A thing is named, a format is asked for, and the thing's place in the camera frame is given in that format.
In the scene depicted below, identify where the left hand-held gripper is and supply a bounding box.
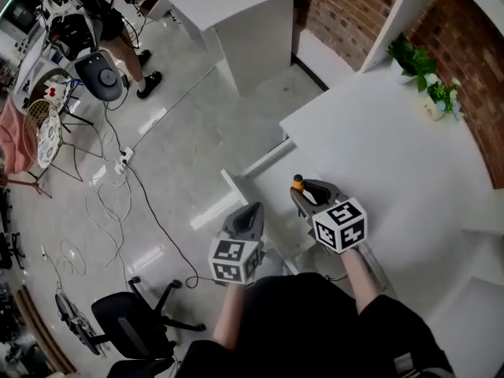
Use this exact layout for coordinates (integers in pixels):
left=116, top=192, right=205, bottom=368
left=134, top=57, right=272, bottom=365
left=208, top=202, right=265, bottom=287

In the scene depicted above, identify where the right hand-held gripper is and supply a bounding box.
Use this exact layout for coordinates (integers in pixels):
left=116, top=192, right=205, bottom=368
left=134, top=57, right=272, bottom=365
left=290, top=178, right=368, bottom=254

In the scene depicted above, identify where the white board panel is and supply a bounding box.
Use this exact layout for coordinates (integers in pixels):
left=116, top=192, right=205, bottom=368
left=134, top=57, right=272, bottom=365
left=220, top=139, right=328, bottom=275

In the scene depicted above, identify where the person's left forearm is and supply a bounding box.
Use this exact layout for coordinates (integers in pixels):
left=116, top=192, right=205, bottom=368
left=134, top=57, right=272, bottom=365
left=212, top=283, right=248, bottom=350

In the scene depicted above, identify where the person's right forearm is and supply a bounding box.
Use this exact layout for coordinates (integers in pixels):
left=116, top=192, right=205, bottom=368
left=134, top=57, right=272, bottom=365
left=340, top=248, right=382, bottom=315

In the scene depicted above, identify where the wooden box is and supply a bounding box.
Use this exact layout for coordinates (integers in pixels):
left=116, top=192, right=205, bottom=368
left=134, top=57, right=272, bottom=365
left=139, top=0, right=165, bottom=20

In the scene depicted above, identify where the person's black shirt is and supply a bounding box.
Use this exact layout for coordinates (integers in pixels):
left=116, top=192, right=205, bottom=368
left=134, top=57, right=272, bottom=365
left=175, top=272, right=458, bottom=378

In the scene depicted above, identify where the black office chair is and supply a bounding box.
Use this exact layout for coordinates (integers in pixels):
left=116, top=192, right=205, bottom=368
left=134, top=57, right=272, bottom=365
left=91, top=276, right=206, bottom=378

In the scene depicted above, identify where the white flower potted plant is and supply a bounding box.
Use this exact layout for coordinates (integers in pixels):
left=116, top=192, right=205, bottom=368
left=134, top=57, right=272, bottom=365
left=418, top=78, right=462, bottom=122

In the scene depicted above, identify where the green leafy potted plant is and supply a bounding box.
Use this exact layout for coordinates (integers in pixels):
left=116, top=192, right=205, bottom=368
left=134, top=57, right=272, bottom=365
left=387, top=32, right=439, bottom=92

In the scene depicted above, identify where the white shelf cabinet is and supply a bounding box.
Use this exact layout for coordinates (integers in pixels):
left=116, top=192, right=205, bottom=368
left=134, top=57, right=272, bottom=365
left=360, top=0, right=504, bottom=74

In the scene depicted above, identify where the grey black floor equipment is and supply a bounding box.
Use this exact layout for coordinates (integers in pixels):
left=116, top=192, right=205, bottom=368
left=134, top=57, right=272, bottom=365
left=54, top=292, right=102, bottom=357

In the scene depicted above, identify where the brown wooden plank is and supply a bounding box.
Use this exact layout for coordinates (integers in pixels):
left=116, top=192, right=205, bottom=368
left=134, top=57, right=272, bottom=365
left=13, top=284, right=76, bottom=374

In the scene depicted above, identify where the pink cloth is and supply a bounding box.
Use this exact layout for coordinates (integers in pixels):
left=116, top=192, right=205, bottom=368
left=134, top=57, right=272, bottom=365
left=0, top=96, right=37, bottom=175

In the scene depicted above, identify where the black round metal chair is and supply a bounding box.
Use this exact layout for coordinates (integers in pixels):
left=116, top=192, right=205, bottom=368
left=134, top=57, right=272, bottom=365
left=28, top=68, right=76, bottom=112

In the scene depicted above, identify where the white black equipment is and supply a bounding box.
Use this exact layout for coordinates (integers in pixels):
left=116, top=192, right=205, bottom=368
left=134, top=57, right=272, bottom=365
left=40, top=0, right=104, bottom=61

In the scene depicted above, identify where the black floor cable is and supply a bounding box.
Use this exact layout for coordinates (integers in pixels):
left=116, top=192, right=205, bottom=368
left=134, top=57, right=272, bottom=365
left=122, top=159, right=216, bottom=290
left=102, top=100, right=128, bottom=157

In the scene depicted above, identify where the white floor cable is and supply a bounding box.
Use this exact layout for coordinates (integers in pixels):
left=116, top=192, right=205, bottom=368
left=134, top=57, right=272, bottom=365
left=83, top=170, right=133, bottom=270

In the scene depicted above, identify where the coiled white cable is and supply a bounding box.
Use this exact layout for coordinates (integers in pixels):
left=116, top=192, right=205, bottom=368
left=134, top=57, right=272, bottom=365
left=40, top=237, right=88, bottom=291

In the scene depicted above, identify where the wire chair with floral cushion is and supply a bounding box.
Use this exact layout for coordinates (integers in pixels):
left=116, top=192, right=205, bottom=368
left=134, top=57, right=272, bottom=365
left=22, top=98, right=84, bottom=183

